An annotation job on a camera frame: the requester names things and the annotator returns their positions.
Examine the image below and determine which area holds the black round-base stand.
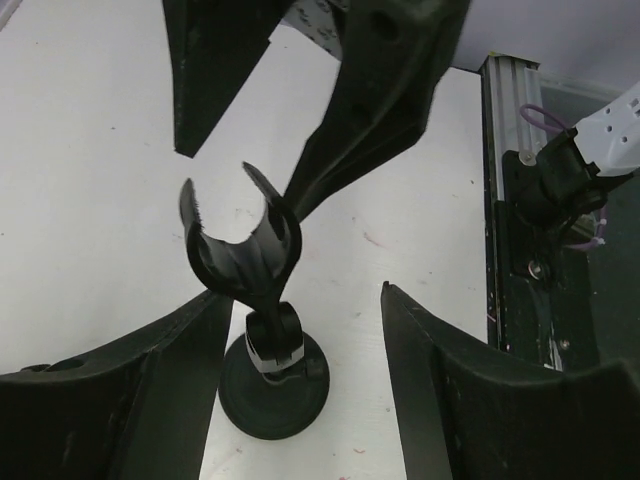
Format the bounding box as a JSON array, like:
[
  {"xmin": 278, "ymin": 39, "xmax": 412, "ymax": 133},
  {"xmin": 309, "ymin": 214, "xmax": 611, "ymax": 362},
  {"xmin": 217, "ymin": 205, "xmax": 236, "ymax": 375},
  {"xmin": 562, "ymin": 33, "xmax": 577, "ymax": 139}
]
[{"xmin": 179, "ymin": 163, "xmax": 330, "ymax": 441}]

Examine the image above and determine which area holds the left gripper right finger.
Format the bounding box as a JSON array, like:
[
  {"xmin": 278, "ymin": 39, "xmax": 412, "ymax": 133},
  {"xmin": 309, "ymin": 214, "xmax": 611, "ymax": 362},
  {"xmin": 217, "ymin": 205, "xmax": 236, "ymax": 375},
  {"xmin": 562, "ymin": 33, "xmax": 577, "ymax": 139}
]
[{"xmin": 380, "ymin": 283, "xmax": 639, "ymax": 479}]

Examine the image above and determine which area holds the black mounting rail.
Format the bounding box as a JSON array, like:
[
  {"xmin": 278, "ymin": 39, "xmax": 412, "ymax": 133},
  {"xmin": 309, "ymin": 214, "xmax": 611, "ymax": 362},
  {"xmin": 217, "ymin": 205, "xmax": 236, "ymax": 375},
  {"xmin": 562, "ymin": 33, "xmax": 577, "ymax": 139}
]
[{"xmin": 486, "ymin": 151, "xmax": 600, "ymax": 371}]

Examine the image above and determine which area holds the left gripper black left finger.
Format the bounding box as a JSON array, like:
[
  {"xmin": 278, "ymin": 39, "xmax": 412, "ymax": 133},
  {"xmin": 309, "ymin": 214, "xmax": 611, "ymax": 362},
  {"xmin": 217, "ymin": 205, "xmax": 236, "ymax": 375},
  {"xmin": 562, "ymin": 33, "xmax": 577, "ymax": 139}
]
[{"xmin": 1, "ymin": 291, "xmax": 232, "ymax": 479}]

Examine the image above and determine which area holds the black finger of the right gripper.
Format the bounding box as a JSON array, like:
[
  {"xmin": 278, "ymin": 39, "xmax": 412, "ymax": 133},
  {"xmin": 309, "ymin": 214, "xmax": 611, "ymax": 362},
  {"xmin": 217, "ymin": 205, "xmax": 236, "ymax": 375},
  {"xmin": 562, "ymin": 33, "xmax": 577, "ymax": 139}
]
[{"xmin": 284, "ymin": 1, "xmax": 470, "ymax": 221}]

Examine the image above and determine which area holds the aluminium frame rail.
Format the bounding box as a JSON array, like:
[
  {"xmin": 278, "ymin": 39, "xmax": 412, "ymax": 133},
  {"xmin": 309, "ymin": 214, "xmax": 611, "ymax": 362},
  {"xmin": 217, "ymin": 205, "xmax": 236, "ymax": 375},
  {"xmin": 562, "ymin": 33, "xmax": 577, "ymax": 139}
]
[{"xmin": 479, "ymin": 52, "xmax": 546, "ymax": 352}]

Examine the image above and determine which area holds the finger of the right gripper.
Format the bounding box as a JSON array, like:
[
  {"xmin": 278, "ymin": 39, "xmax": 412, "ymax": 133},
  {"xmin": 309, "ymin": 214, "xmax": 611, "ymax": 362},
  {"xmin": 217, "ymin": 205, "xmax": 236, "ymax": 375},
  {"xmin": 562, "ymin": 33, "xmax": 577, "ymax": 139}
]
[{"xmin": 162, "ymin": 0, "xmax": 292, "ymax": 158}]

